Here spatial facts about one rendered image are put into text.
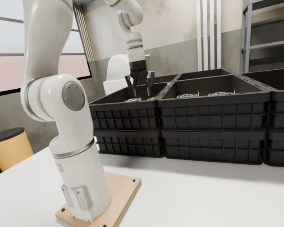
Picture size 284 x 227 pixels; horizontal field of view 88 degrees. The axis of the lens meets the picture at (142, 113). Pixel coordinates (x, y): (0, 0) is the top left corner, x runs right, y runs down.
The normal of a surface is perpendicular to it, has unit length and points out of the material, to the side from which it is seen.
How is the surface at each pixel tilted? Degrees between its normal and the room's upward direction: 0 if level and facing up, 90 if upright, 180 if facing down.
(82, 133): 89
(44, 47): 107
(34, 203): 0
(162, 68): 90
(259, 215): 0
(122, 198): 2
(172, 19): 90
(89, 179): 88
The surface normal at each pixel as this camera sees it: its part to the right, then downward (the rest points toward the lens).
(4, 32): 0.90, 0.00
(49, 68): 0.92, 0.25
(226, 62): -0.41, 0.35
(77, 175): 0.26, 0.23
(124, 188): -0.18, -0.94
